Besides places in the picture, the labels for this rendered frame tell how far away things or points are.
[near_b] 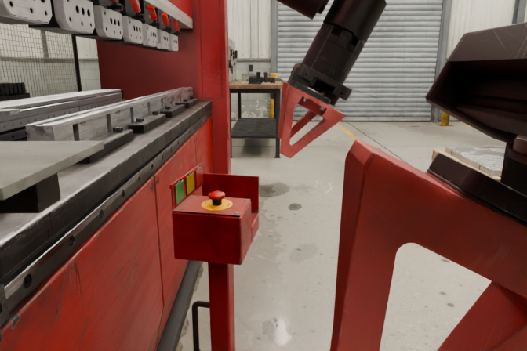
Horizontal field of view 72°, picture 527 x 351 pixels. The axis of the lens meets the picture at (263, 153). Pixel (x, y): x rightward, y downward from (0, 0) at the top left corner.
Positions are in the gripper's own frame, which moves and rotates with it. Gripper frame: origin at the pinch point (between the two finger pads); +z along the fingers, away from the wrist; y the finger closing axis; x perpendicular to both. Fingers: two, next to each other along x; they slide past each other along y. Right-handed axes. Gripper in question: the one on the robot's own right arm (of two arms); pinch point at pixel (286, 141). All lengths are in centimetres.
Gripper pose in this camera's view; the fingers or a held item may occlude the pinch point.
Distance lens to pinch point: 46.2
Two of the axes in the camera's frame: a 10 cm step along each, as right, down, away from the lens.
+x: 8.9, 4.4, 0.9
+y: -0.1, 2.3, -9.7
